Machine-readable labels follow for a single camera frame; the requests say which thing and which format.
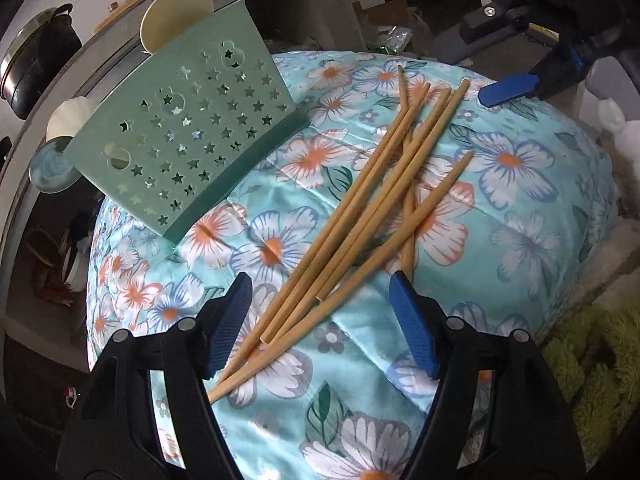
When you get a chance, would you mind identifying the cardboard box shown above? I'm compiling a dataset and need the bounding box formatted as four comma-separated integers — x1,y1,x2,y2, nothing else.
352,0,419,37

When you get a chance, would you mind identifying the large black pot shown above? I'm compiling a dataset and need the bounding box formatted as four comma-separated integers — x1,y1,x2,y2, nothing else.
0,4,84,121

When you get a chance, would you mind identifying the small white spoon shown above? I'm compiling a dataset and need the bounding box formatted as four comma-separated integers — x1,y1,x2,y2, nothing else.
46,97,97,141

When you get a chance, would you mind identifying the green fluffy mat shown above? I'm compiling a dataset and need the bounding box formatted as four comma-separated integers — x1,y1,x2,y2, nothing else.
542,295,640,461

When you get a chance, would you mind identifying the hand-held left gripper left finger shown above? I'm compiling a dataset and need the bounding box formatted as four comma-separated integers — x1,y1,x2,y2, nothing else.
55,272,253,480

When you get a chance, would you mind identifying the large cream spoon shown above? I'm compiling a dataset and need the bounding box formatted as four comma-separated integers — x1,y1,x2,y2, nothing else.
140,0,214,54

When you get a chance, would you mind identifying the floral blue blanket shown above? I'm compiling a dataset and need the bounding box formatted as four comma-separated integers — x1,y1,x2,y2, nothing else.
85,50,622,480

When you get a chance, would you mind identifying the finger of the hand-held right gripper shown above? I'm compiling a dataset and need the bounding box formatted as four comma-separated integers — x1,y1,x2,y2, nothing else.
434,4,576,108
570,37,603,74

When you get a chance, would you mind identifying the green perforated utensil holder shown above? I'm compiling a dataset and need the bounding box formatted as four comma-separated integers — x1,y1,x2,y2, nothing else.
65,0,311,247

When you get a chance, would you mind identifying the pile of wooden chopsticks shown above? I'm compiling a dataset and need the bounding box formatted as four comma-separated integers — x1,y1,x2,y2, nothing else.
207,65,475,404

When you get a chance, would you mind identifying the metal spoon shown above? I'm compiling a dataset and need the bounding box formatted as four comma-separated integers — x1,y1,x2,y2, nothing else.
29,137,81,194

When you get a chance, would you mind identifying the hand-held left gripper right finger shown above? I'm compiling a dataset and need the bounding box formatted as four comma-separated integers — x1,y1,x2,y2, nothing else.
389,270,586,480

